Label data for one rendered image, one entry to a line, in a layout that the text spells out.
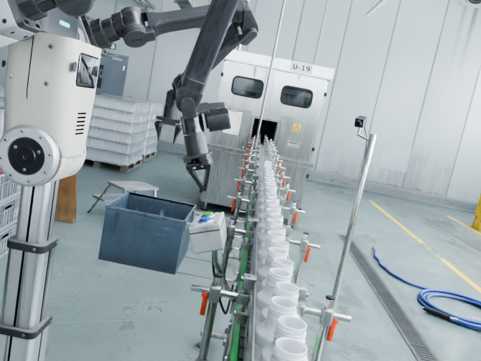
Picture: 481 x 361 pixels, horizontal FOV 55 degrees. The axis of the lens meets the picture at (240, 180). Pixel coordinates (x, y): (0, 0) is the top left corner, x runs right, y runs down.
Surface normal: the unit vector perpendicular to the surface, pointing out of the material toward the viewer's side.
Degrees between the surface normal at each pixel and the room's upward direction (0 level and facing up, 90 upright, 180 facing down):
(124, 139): 89
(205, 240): 90
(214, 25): 113
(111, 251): 90
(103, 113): 90
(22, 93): 101
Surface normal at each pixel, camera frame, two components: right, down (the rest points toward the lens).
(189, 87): 0.06, 0.55
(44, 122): -0.08, 0.32
